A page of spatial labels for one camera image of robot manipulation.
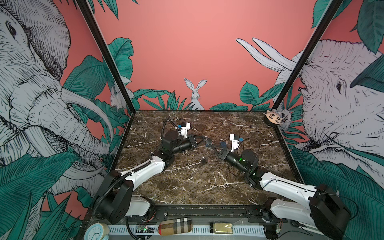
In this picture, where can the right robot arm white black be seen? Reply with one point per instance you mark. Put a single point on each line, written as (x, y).
(317, 206)

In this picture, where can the cartoon face sticker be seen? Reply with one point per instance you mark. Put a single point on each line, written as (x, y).
(274, 117)

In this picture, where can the plaid cylindrical case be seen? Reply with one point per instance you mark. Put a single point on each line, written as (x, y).
(175, 227)

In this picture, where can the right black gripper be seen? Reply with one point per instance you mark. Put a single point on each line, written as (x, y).
(225, 153)

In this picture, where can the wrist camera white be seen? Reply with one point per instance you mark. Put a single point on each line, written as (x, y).
(236, 140)
(183, 129)

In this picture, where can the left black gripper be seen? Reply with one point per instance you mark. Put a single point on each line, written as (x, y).
(191, 138)

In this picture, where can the black front rail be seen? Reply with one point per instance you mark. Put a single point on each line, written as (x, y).
(262, 214)

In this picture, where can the small circuit board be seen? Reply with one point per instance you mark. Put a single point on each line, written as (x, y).
(141, 229)

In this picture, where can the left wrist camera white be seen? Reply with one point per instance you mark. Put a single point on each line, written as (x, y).
(183, 129)

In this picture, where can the gold rectangular box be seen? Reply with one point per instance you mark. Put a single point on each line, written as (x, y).
(221, 228)

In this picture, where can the white round clock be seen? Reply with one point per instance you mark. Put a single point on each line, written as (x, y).
(97, 231)

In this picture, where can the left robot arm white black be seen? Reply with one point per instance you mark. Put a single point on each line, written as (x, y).
(114, 199)

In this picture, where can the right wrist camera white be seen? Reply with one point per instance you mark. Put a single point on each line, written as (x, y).
(236, 140)

